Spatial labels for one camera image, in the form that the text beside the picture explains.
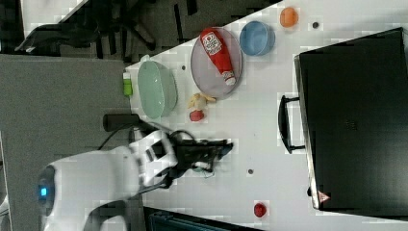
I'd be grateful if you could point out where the yellow banana peel toy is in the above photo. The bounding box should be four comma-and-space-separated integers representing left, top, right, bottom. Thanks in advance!
188, 93, 217, 110

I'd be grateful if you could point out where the red tomato toy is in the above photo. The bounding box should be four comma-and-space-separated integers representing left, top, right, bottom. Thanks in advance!
254, 202, 267, 218

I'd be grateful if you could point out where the green colander basket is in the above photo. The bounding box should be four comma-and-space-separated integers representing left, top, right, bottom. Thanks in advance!
137, 55, 178, 119

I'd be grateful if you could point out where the blue bowl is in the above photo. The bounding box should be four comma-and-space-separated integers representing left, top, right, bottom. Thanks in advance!
240, 20, 276, 56

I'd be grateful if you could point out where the black cylinder post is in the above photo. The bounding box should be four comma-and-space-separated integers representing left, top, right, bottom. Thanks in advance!
103, 114, 140, 132

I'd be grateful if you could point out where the black toaster oven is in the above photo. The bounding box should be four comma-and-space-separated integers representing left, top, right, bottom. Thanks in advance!
294, 28, 408, 220

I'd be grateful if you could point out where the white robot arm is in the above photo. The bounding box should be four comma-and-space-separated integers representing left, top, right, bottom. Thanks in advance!
38, 130, 233, 231

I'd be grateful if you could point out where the red strawberry toy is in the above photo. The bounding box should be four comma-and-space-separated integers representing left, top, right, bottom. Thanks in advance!
190, 110, 205, 122

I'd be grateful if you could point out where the black cable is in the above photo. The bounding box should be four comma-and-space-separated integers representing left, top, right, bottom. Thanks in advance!
97, 120, 196, 152

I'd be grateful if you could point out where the red ketchup bottle plush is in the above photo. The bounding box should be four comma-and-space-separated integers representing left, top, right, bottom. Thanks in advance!
199, 28, 237, 86

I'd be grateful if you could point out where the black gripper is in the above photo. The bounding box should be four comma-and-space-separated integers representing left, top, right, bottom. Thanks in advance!
172, 140, 234, 177

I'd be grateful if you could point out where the orange ball toy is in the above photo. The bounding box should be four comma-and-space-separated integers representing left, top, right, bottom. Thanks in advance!
280, 8, 298, 28

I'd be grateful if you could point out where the grey round plate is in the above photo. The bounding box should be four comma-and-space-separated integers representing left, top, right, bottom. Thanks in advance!
191, 27, 242, 98

